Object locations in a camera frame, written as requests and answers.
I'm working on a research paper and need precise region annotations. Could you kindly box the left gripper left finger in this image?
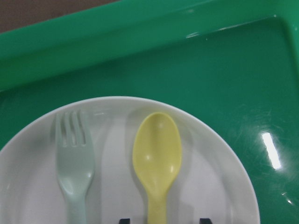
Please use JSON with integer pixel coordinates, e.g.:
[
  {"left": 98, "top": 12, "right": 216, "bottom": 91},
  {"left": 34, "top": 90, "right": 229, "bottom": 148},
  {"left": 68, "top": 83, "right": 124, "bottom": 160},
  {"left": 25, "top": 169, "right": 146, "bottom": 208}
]
[{"left": 119, "top": 218, "right": 130, "bottom": 224}]

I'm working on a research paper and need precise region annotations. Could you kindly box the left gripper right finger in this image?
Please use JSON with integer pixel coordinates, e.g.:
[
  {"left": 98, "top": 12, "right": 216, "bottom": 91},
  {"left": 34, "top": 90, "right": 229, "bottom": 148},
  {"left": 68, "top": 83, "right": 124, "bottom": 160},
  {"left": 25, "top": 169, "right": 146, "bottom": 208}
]
[{"left": 199, "top": 218, "right": 212, "bottom": 224}]

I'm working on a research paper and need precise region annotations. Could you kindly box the yellow plastic spoon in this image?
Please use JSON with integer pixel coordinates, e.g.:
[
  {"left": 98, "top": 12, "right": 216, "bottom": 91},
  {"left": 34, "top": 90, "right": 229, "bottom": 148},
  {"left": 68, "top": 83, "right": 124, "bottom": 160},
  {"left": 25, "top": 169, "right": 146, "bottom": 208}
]
[{"left": 132, "top": 112, "right": 182, "bottom": 224}]

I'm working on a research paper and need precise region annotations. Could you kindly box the white round plate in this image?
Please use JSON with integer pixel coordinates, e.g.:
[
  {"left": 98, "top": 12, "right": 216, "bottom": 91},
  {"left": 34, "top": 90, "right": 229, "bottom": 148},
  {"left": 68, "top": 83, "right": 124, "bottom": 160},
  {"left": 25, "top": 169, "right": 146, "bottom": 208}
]
[{"left": 0, "top": 97, "right": 260, "bottom": 224}]

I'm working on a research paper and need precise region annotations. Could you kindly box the pale green plastic fork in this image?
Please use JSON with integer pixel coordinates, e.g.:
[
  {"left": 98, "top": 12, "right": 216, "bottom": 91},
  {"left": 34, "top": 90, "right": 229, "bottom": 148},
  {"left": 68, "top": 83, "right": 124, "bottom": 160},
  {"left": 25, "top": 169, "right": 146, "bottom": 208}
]
[{"left": 55, "top": 112, "right": 95, "bottom": 224}]

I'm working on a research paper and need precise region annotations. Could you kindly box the green plastic tray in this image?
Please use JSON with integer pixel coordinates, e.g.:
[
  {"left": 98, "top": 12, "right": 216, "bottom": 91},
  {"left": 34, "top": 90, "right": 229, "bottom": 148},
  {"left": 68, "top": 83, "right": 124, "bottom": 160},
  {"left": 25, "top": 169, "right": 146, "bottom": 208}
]
[{"left": 0, "top": 0, "right": 299, "bottom": 224}]

